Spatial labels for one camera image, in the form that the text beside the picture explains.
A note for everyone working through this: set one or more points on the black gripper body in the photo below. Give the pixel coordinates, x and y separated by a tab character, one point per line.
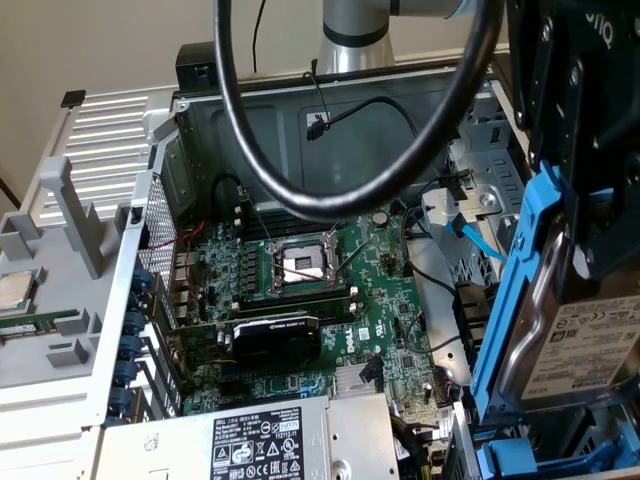
600	90

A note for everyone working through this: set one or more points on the hard disk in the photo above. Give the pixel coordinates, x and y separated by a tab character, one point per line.
575	340

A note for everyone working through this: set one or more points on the blue disk carrier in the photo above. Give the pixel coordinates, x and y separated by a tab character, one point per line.
510	455

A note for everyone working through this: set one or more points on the open PC case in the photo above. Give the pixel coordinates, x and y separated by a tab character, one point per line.
350	165

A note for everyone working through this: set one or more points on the coin battery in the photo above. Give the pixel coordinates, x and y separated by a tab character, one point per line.
380	217

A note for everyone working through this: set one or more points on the metal socket cover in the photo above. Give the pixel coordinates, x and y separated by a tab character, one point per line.
365	232

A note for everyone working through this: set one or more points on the green motherboard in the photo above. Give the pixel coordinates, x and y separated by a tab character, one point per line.
370	265

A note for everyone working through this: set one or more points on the thin metal locking lever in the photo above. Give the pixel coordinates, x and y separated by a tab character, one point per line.
352	257
264	229

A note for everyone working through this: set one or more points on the black RAM slot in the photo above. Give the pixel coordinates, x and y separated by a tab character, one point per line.
260	231
340	312
295	297

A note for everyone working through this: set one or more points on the CPU socket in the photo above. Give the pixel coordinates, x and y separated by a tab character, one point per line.
300	265

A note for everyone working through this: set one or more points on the black power connector plug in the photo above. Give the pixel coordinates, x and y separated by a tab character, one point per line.
350	380

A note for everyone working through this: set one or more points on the black box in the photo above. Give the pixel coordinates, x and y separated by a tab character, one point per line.
200	62

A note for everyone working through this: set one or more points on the black graphics card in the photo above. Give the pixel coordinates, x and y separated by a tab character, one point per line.
270	345

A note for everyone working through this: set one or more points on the blue expansion slot clip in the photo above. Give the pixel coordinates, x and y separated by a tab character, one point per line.
142	278
120	400
131	347
134	324
135	301
126	373

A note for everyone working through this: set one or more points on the grey parts rack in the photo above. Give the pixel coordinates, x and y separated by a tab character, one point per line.
75	225

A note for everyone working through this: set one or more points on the grey power supply unit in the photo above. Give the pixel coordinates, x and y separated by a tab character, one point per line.
175	445

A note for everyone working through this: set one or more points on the green RAM stick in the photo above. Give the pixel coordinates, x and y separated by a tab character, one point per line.
55	316

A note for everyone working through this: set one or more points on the silver CPU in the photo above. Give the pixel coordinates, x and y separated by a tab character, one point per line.
15	292

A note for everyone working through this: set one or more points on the white rack base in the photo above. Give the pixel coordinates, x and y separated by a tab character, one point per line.
40	435

